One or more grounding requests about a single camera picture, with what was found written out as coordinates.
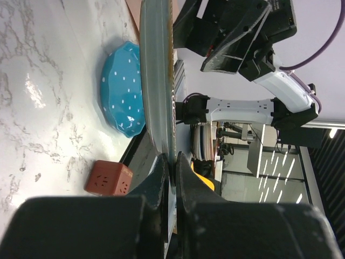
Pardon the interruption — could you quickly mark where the grey-green round plate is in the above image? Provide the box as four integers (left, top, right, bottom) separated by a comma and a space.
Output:
140, 0, 177, 164

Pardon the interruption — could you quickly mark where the stack of plates in background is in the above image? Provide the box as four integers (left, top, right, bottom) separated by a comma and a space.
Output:
190, 122, 220, 161

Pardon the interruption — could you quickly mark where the red cube power adapter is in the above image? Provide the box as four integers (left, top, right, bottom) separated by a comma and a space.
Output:
84, 160, 133, 196

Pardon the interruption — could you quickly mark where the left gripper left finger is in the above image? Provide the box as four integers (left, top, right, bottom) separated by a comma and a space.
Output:
1, 155, 169, 258

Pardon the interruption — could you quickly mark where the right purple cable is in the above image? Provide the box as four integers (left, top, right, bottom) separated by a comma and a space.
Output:
279, 0, 345, 114

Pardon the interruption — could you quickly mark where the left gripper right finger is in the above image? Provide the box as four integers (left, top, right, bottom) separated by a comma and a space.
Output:
176, 153, 342, 258

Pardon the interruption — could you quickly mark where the blue polka dot plate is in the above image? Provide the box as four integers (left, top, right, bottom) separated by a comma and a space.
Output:
100, 41, 146, 138

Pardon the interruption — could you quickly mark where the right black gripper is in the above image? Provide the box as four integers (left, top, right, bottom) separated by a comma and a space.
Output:
173, 1, 297, 73

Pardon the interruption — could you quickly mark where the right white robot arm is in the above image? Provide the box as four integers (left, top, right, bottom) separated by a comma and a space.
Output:
173, 0, 321, 131

